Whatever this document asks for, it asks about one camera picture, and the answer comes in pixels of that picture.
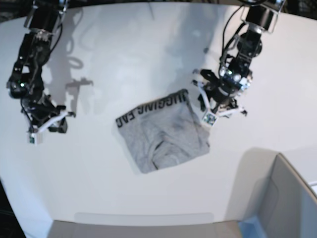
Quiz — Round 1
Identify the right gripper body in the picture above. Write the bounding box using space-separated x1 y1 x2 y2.
21 99 76 133

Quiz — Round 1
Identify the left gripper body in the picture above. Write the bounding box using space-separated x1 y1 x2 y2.
192 69 248 118

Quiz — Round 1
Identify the grey t-shirt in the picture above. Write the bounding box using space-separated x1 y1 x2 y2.
115 89 210 174

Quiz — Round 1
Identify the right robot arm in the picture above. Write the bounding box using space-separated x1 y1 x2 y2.
6 0 76 136

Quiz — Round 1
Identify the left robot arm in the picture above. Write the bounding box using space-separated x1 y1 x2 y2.
192 0 284 125

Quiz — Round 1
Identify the grey cardboard box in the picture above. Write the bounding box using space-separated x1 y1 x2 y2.
48 148 317 238

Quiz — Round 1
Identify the blue item in box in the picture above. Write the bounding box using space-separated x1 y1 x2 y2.
238 216 266 238

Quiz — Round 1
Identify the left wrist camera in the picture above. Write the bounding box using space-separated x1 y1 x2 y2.
202 111 218 127

